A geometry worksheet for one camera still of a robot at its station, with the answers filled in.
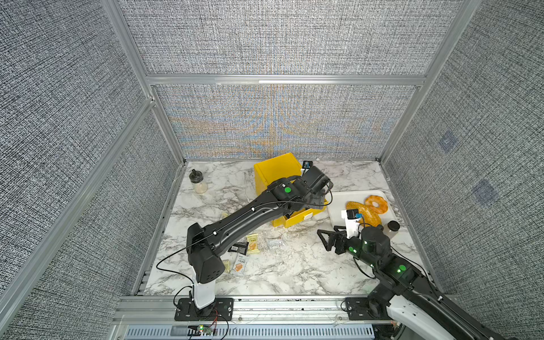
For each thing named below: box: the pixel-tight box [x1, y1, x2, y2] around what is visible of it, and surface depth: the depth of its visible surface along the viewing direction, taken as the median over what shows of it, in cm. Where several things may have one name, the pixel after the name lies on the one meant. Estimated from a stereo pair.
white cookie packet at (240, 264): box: [230, 252, 250, 276], surface depth 85 cm
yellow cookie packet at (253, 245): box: [247, 233, 260, 255], surface depth 90 cm
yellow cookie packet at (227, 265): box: [222, 259, 231, 274], surface depth 84 cm
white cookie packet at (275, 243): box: [267, 239, 285, 248], surface depth 90 cm
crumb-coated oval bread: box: [345, 201, 382, 228], surface depth 94 cm
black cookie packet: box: [227, 241, 250, 256], surface depth 88 cm
